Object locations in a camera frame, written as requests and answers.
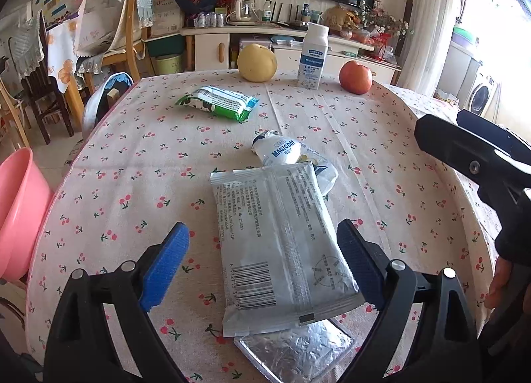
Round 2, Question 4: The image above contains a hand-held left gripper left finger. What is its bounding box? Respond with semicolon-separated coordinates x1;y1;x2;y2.
43;222;190;383

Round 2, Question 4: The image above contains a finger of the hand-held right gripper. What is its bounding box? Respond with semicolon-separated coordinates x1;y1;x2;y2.
415;109;531;201

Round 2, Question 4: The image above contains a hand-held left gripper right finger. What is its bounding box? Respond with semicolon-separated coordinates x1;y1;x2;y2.
336;219;484;383

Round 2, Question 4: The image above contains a grey printed packet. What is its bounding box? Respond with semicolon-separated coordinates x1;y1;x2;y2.
209;161;361;338

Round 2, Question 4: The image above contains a pink plastic basin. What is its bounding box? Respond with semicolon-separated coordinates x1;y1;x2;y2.
0;147;54;282

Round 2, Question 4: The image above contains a person's right hand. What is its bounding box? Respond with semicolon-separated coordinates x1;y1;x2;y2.
485;258;514;310

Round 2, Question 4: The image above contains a white washing machine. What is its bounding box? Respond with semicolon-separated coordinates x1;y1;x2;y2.
467;60;501;123

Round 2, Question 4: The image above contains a cherry print tablecloth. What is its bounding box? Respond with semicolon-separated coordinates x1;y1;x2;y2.
25;70;504;383

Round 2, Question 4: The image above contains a silver foil packet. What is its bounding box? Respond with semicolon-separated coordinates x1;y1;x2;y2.
233;319;353;383

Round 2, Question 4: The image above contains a red apple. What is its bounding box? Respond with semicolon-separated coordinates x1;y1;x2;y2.
339;60;374;95

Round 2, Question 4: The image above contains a red gift bag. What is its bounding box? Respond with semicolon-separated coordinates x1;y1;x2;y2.
371;32;396;63

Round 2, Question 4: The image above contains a white yellow printed pouch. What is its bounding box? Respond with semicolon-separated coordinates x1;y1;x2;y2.
251;129;339;197

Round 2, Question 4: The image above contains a white curtain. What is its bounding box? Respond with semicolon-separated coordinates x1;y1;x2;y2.
400;0;472;97

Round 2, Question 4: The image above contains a dried flower arrangement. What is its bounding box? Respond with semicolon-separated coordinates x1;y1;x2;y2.
356;0;412;38

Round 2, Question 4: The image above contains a white milk bottle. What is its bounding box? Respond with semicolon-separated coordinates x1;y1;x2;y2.
296;22;330;90

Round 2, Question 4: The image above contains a green snack packet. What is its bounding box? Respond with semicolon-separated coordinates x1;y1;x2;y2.
174;85;260;123

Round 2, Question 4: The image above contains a blue grey bag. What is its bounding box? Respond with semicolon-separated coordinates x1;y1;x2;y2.
81;73;135;139

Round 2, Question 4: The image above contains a green plastic bucket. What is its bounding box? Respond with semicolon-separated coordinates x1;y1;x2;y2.
147;35;186;75

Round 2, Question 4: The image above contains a yellow pear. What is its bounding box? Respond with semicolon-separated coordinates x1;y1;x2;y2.
236;43;278;83

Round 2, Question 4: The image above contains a white television cabinet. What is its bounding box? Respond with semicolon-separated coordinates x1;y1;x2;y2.
180;22;401;86

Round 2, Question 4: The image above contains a dark wooden chair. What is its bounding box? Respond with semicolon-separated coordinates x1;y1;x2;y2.
19;12;76;146

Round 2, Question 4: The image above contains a light wooden chair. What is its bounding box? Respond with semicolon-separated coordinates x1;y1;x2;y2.
102;0;147;81

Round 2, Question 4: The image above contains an orange print cloth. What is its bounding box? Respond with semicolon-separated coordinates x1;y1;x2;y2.
46;20;82;93

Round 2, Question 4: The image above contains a white electric kettle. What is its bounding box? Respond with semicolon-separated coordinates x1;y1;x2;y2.
229;0;259;26

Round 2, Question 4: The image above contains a row of small bottles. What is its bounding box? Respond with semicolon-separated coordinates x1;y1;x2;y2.
193;11;228;29

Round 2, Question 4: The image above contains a pale green lace cloth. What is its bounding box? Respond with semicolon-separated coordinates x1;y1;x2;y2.
135;0;156;30

